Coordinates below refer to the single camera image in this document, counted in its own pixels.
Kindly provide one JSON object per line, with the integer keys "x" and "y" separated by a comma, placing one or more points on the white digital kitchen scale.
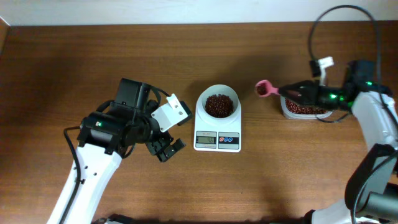
{"x": 217, "y": 135}

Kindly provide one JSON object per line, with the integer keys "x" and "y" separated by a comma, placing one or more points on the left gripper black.
{"x": 170, "y": 150}

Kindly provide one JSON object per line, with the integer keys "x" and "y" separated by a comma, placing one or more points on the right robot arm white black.
{"x": 369, "y": 195}

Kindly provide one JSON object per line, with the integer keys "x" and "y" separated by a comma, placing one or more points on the red beans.
{"x": 221, "y": 106}

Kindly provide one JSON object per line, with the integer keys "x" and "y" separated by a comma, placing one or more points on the clear plastic container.
{"x": 290, "y": 115}

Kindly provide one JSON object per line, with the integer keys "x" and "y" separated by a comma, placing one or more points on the white round bowl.
{"x": 224, "y": 90}

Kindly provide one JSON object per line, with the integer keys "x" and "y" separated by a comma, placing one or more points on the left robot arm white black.
{"x": 89, "y": 175}

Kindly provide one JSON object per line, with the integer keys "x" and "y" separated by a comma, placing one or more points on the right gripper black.
{"x": 307, "y": 91}

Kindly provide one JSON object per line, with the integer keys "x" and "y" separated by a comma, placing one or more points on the pink measuring scoop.
{"x": 264, "y": 89}

